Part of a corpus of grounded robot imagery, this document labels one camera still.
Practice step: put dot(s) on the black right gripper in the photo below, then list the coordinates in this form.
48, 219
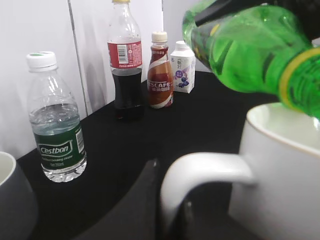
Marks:
307, 12

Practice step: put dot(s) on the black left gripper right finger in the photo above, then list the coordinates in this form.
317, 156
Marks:
185, 227

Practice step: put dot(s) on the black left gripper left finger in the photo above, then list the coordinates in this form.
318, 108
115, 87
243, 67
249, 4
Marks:
134, 216

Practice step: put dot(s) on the green soda bottle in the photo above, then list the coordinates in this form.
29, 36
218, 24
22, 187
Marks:
261, 49

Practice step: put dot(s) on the white ceramic mug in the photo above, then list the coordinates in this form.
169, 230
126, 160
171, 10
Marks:
275, 175

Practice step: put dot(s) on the Cestbon clear water bottle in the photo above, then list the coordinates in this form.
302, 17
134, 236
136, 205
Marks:
55, 120

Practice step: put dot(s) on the grey ceramic mug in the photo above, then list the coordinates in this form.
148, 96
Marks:
18, 203

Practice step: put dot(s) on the Nescafe coffee bottle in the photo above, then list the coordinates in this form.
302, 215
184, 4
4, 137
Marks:
160, 84

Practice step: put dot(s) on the cola bottle red label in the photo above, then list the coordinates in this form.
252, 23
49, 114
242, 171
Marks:
126, 61

